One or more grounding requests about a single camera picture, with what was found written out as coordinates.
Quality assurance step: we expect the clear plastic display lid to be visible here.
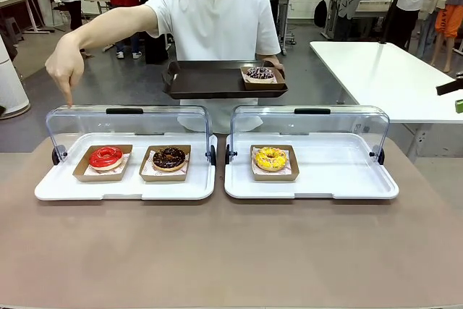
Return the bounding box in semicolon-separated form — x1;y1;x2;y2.
46;105;218;167
225;105;391;166

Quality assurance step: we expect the white display tray base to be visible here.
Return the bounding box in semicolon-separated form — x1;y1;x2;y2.
224;132;400;200
34;132;218;201

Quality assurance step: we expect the person's right hand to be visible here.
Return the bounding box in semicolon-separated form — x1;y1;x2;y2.
44;32;86;108

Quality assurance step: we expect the person in white t-shirt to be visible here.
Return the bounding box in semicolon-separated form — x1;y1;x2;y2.
144;0;282;135

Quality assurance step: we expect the white workbench with clutter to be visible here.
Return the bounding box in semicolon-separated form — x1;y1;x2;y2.
323;0;399;41

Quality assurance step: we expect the person's left hand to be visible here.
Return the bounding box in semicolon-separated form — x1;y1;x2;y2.
260;57;286;80

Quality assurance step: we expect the person's right forearm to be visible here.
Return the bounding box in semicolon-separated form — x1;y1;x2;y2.
59;3;160;51

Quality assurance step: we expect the grey plastic stool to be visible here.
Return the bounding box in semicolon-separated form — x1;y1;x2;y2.
0;17;25;48

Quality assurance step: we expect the chocolate glazed donut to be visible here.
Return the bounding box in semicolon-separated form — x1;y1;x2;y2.
152;146;187;172

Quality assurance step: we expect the purple sprinkled chocolate donut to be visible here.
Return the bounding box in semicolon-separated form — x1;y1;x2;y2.
240;65;286;91

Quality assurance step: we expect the mannequin with orange shorts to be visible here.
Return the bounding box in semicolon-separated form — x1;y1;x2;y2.
419;0;463;73

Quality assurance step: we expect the yellow glazed donut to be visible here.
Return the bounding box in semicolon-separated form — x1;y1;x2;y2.
250;144;300;182

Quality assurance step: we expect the paper liner under yellow donut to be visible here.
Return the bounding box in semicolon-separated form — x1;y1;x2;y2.
252;146;292;176

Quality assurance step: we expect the black office chair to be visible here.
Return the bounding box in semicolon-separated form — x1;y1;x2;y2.
43;0;69;33

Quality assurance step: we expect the paper liner under chocolate donut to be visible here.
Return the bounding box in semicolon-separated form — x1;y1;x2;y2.
143;148;190;177

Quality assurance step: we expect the white round air purifier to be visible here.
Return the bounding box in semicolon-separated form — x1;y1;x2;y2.
0;35;31;119

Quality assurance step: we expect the paper liner under red donut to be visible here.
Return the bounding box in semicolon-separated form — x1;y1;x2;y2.
83;152;130;176

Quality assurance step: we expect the black backpack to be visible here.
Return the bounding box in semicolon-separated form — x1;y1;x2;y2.
313;0;328;28

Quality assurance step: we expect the dark brown serving tray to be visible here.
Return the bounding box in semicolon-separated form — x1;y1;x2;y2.
161;59;289;100

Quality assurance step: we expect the yellow sprinkled donut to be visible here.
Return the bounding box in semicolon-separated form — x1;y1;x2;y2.
255;146;289;172

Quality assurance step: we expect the red glazed donut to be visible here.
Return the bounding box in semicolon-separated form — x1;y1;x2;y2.
88;146;123;172
72;144;134;183

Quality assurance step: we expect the paper liner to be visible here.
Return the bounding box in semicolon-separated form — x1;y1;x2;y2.
143;148;190;177
252;146;292;176
242;69;279;84
83;152;130;176

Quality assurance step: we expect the large white table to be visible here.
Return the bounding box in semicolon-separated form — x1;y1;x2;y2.
310;41;463;158

